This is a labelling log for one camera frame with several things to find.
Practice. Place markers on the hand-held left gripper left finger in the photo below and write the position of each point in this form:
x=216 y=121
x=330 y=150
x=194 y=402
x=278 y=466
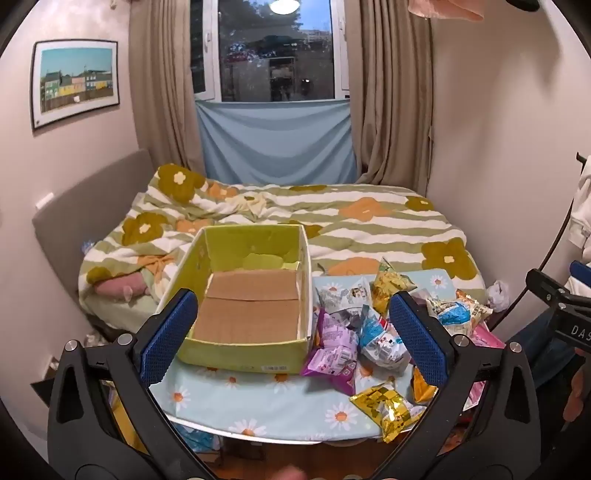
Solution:
x=168 y=337

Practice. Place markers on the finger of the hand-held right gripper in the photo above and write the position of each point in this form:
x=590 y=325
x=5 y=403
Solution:
x=581 y=269
x=549 y=287

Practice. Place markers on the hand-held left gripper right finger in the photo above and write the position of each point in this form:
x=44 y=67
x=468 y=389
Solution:
x=420 y=337

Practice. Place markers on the white and blue snack packet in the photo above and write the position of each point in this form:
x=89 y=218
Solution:
x=381 y=344

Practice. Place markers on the green cardboard box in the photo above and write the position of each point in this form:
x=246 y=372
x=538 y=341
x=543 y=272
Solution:
x=249 y=304

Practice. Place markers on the person's right hand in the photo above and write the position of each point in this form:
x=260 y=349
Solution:
x=577 y=392

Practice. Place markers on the cream and blue snack packet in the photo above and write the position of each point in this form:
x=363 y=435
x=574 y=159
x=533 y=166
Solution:
x=450 y=314

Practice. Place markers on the person's leg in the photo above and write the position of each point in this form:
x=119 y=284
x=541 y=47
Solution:
x=540 y=355

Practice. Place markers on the crumpled white tissue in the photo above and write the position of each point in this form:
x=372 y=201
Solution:
x=498 y=295

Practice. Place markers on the small orange snack packet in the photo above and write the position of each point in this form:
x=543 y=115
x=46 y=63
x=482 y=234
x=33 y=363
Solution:
x=421 y=390

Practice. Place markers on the white cloth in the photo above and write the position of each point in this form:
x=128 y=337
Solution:
x=582 y=212

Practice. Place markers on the yellow snack packet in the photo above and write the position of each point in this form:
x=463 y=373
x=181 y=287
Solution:
x=385 y=284

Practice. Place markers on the pink pillow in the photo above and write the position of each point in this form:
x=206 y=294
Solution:
x=120 y=286

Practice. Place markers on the gold snack packet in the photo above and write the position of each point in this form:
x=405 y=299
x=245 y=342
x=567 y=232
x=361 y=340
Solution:
x=385 y=408

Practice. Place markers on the lilac snack packet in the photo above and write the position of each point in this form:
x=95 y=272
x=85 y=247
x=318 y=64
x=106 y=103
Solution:
x=334 y=330

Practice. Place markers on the grey and white snack packet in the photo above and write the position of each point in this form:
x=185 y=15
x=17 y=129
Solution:
x=344 y=295

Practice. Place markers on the purple snack packet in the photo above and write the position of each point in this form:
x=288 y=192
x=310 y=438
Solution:
x=330 y=362

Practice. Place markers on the striped floral blanket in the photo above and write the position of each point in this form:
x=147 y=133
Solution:
x=369 y=221

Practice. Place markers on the grey headboard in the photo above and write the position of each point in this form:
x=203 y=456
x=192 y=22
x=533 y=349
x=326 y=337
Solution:
x=83 y=203

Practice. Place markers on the blue cloth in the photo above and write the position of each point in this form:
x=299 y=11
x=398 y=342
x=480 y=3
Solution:
x=277 y=143

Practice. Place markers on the beige curtain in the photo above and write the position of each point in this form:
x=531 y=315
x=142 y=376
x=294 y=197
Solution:
x=392 y=92
x=161 y=83

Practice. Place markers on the window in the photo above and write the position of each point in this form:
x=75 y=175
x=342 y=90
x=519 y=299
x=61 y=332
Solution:
x=277 y=55

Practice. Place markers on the white wall switch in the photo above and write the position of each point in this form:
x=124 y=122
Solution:
x=44 y=201

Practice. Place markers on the framed wall poster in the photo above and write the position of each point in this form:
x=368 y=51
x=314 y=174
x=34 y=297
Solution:
x=76 y=81

